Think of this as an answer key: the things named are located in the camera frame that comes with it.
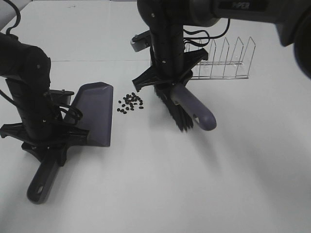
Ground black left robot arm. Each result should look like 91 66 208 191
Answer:
0 33 89 166

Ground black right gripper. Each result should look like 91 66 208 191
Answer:
132 49 208 92

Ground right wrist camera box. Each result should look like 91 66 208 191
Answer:
130 30 152 52

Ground pile of coffee beans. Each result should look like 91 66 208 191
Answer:
116 92 144 115

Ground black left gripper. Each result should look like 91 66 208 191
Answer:
0 123 89 166

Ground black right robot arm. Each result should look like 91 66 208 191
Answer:
133 0 311 91

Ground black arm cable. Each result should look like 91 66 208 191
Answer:
182 18 231 47
55 103 84 122

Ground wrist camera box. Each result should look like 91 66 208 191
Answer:
50 90 74 105
130 30 152 52

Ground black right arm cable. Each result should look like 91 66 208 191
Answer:
182 18 231 47

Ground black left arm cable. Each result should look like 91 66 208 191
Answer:
55 103 84 122

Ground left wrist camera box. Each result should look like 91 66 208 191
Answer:
50 90 74 105

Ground purple plastic dustpan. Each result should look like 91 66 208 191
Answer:
27 82 113 204

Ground metal wire rack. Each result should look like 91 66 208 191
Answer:
191 36 256 81

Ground purple brush black bristles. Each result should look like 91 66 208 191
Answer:
155 83 217 131

